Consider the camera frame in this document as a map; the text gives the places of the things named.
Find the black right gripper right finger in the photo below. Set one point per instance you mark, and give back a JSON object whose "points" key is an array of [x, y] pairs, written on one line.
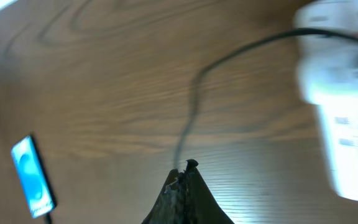
{"points": [[200, 205]]}

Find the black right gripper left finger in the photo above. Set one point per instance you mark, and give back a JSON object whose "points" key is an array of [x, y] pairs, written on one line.
{"points": [[169, 207]]}

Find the blue Samsung Galaxy smartphone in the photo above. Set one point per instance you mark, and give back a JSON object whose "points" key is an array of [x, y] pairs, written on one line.
{"points": [[32, 175]]}

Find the white power strip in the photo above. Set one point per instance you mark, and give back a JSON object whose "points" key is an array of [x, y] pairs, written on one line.
{"points": [[339, 131]]}

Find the white USB wall charger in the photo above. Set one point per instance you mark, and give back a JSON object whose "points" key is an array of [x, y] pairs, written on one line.
{"points": [[328, 68]]}

